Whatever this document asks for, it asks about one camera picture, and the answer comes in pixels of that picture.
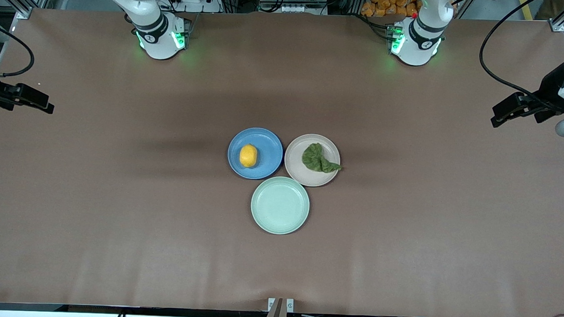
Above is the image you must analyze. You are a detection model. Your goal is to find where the green lettuce leaf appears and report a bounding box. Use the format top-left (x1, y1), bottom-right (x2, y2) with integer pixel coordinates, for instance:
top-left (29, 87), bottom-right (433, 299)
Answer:
top-left (301, 142), bottom-right (344, 174)

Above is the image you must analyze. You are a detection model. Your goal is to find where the white electronics unit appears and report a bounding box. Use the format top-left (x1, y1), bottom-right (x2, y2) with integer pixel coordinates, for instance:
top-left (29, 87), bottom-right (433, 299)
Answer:
top-left (258, 0), bottom-right (328, 16)

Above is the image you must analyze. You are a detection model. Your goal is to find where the metal table edge bracket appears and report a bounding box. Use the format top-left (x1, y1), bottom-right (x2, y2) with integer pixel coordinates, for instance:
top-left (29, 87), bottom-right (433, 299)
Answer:
top-left (263, 297), bottom-right (295, 317)

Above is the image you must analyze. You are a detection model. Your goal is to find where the pale green round plate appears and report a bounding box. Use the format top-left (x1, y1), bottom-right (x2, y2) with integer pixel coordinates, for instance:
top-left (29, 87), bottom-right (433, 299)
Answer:
top-left (249, 175), bottom-right (311, 236)

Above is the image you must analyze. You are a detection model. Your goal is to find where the bag of orange fruit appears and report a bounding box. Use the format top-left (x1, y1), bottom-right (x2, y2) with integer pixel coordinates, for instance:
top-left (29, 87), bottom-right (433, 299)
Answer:
top-left (360, 0), bottom-right (422, 19)

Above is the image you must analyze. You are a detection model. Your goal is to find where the blue round plate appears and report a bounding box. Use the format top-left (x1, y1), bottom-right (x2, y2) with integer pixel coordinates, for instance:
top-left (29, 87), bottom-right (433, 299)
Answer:
top-left (226, 126), bottom-right (285, 181)

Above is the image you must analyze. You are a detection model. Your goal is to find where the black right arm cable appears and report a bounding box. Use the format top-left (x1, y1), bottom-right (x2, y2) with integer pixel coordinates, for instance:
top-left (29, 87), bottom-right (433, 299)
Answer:
top-left (0, 23), bottom-right (37, 79)

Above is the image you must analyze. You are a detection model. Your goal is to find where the yellow lemon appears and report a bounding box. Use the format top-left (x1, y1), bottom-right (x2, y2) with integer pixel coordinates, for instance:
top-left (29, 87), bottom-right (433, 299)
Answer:
top-left (239, 144), bottom-right (258, 168)

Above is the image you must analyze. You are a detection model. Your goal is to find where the beige round plate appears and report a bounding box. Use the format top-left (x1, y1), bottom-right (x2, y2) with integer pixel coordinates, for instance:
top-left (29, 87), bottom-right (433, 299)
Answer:
top-left (283, 133), bottom-right (342, 188)

